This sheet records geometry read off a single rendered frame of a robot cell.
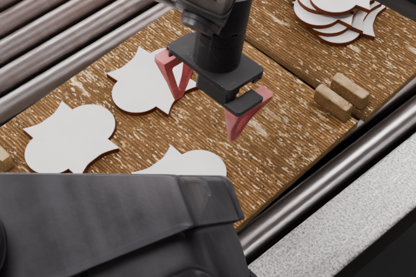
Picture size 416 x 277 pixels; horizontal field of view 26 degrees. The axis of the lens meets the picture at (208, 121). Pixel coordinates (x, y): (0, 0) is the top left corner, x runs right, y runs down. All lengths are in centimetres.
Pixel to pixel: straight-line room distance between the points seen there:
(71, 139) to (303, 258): 35
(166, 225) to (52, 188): 5
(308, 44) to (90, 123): 35
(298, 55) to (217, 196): 97
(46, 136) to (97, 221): 90
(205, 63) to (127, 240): 70
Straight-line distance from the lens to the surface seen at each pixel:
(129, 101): 129
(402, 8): 55
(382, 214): 123
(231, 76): 106
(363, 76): 134
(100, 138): 125
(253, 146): 124
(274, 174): 122
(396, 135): 131
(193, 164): 121
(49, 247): 38
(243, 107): 105
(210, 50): 104
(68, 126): 127
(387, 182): 126
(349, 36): 138
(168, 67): 111
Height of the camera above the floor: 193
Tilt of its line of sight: 52 degrees down
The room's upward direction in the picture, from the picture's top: straight up
